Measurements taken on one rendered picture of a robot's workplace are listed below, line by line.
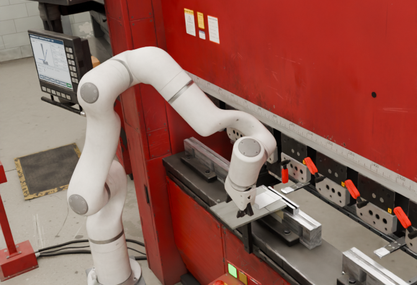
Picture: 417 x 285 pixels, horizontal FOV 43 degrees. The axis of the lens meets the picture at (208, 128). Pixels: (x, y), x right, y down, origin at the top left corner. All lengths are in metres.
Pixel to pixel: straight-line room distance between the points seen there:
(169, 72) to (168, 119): 1.48
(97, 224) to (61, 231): 2.35
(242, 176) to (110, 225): 0.53
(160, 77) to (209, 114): 0.16
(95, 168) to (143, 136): 1.23
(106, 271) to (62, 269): 1.89
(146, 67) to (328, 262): 1.10
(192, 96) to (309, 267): 0.95
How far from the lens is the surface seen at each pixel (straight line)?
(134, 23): 2.65
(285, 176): 2.03
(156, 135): 2.86
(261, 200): 2.23
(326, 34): 1.69
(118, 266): 1.85
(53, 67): 2.92
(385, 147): 1.63
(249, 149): 1.38
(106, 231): 1.76
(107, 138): 1.57
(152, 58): 1.39
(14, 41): 8.87
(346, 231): 3.78
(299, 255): 2.14
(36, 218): 4.36
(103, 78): 1.44
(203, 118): 1.39
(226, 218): 2.13
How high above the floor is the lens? 2.20
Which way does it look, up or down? 24 degrees down
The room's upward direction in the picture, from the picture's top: 5 degrees counter-clockwise
